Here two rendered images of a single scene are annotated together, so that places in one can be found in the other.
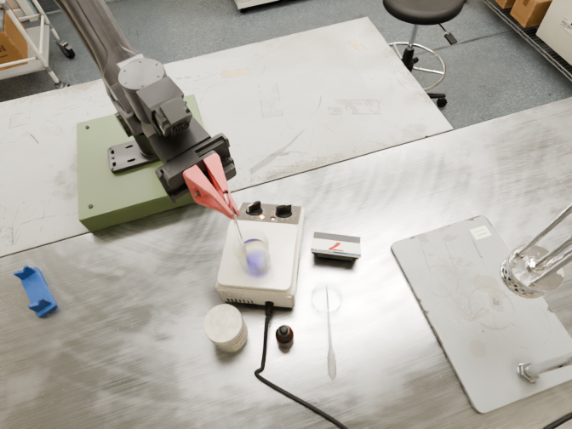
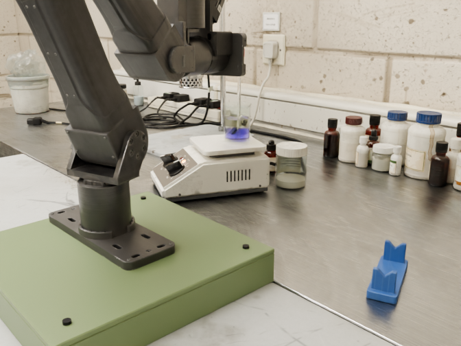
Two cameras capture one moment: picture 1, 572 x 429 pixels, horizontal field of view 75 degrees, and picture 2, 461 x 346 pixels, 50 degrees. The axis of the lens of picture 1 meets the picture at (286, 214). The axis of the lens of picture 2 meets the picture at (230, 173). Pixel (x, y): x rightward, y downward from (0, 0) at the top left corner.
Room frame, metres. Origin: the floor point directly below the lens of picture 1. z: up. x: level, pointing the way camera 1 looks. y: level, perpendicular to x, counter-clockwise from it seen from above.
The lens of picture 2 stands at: (0.70, 0.84, 1.21)
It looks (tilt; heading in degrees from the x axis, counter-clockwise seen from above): 17 degrees down; 241
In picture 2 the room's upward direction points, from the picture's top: straight up
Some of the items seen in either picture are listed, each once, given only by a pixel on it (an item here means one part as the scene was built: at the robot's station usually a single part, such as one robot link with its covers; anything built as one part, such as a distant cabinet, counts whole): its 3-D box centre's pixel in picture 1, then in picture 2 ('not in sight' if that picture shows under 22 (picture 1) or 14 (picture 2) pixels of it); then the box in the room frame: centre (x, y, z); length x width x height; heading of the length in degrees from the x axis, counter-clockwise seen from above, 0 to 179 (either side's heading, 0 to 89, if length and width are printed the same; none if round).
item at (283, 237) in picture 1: (258, 254); (226, 143); (0.27, 0.05, 0.98); 0.12 x 0.12 x 0.01; 79
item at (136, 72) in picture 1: (149, 94); (170, 27); (0.43, 0.17, 1.20); 0.12 x 0.09 x 0.12; 32
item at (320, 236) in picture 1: (336, 243); not in sight; (0.31, -0.09, 0.92); 0.09 x 0.06 x 0.04; 76
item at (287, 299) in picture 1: (263, 251); (213, 167); (0.30, 0.05, 0.94); 0.22 x 0.13 x 0.08; 169
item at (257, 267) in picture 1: (251, 254); (238, 121); (0.25, 0.06, 1.02); 0.06 x 0.05 x 0.08; 100
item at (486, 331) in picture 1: (481, 301); (188, 139); (0.19, -0.32, 0.91); 0.30 x 0.20 x 0.01; 13
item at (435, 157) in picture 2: not in sight; (439, 163); (-0.08, 0.25, 0.94); 0.03 x 0.03 x 0.08
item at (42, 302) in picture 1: (33, 288); (389, 268); (0.28, 0.47, 0.92); 0.10 x 0.03 x 0.04; 35
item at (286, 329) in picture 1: (284, 334); (271, 156); (0.15, 0.02, 0.94); 0.03 x 0.03 x 0.07
